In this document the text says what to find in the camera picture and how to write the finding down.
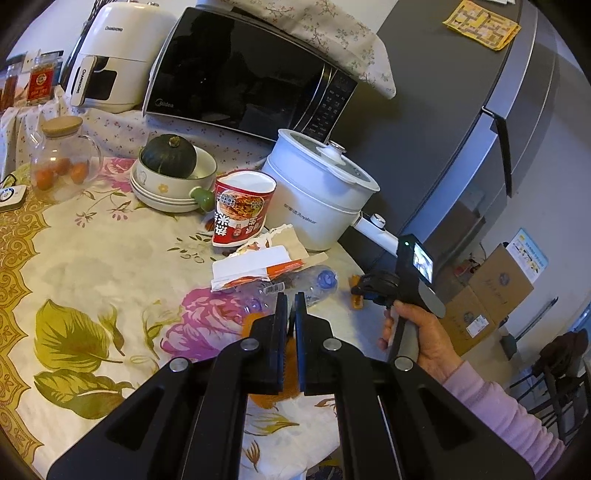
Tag glass jar with reddish contents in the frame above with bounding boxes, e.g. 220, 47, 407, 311
0, 64, 22, 112

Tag dark wooden chair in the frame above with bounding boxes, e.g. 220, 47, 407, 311
508, 329, 591, 445

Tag white stacked bowls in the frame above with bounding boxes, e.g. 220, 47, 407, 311
130, 145, 218, 215

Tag white air fryer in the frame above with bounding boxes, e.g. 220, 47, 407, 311
65, 2, 179, 114

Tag torn white paper carton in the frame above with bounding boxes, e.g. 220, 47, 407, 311
211, 246, 329, 293

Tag glass jar with cork lid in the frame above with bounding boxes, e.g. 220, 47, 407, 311
30, 115, 103, 204

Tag white electric cooking pot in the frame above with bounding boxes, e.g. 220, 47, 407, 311
262, 129, 403, 257

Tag orange peel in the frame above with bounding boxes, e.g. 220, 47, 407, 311
349, 274, 369, 311

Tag cream floral bowl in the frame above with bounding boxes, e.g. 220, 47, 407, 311
131, 178, 204, 214

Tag black microwave oven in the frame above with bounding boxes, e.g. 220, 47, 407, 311
141, 6, 359, 145

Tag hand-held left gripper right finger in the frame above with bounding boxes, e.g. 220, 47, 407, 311
294, 291, 536, 480

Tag person's right hand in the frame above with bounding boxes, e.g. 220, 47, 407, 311
377, 302, 465, 384

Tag person's right forearm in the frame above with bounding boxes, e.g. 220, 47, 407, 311
438, 360, 567, 480

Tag red label jar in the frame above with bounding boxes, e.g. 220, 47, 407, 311
26, 52, 64, 107

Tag grey refrigerator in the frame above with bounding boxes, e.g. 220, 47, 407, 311
336, 0, 561, 296

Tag clear plastic bottle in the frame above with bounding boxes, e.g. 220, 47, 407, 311
235, 267, 339, 326

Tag floral cloth cover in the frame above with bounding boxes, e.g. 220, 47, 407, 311
226, 0, 398, 100

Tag small white device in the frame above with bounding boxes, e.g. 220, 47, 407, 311
0, 184, 28, 213

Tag dark green pumpkin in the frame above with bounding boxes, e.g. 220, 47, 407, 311
140, 134, 200, 179

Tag red instant noodle cup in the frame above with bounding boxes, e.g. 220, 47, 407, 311
212, 169, 278, 251

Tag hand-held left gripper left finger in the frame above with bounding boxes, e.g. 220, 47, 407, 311
46, 292, 289, 480

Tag blue wall flyer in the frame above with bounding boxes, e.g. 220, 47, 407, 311
505, 228, 550, 278

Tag yellow patterned paper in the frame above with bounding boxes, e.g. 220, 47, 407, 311
442, 0, 522, 52

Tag brown paper bag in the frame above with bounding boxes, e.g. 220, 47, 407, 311
263, 224, 311, 267

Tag glass pot lid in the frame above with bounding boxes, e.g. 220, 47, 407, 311
277, 129, 380, 193

